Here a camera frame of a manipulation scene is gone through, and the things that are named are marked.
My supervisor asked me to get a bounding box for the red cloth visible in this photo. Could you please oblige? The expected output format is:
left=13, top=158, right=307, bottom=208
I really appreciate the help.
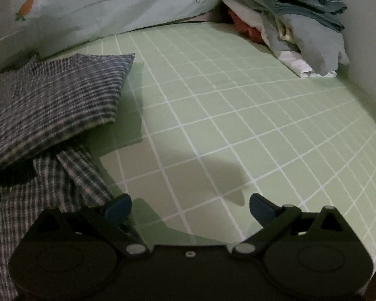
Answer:
left=226, top=7, right=266, bottom=43

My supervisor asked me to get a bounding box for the pale blue carrot print duvet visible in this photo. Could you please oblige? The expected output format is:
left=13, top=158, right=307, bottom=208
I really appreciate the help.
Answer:
left=0, top=0, right=231, bottom=61

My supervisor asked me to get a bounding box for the cream cloth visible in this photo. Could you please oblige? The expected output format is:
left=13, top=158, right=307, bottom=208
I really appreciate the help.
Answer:
left=222, top=0, right=289, bottom=42

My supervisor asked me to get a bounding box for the blue white checked shirt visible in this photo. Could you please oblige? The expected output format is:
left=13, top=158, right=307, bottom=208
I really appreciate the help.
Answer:
left=0, top=53, right=136, bottom=292

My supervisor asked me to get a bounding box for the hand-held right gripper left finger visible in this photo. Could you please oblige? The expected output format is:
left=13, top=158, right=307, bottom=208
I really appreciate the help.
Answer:
left=31, top=193, right=151, bottom=258

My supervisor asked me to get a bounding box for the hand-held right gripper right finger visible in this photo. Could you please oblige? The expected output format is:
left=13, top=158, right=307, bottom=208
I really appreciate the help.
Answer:
left=233, top=193, right=349, bottom=258

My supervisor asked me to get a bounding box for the white cloth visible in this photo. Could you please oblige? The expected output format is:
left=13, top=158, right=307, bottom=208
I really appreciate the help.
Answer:
left=276, top=49, right=338, bottom=80

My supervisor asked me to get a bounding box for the green grid bed sheet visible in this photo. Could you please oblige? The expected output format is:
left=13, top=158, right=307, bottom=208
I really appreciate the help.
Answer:
left=0, top=20, right=376, bottom=265

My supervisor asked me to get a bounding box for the light blue cloth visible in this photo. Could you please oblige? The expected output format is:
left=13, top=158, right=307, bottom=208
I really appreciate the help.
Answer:
left=262, top=15, right=350, bottom=76

